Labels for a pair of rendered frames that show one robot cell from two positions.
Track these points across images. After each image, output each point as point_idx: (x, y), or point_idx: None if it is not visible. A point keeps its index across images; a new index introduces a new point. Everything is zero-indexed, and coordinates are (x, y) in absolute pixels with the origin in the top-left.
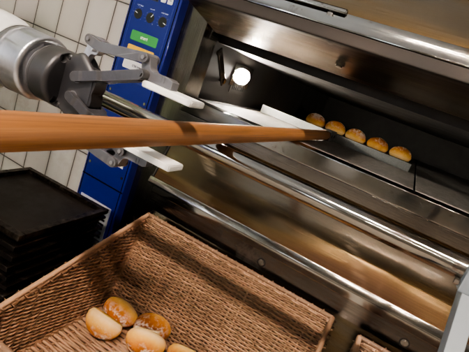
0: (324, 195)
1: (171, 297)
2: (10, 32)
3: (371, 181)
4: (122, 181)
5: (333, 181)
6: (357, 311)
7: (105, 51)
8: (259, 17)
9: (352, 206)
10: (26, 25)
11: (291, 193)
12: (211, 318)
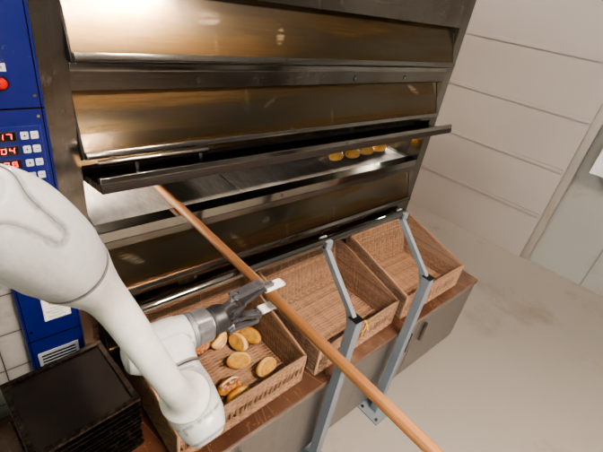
0: (284, 256)
1: None
2: (198, 327)
3: (232, 205)
4: (76, 318)
5: (214, 217)
6: (245, 256)
7: (245, 295)
8: (171, 182)
9: (292, 251)
10: (183, 317)
11: (275, 264)
12: None
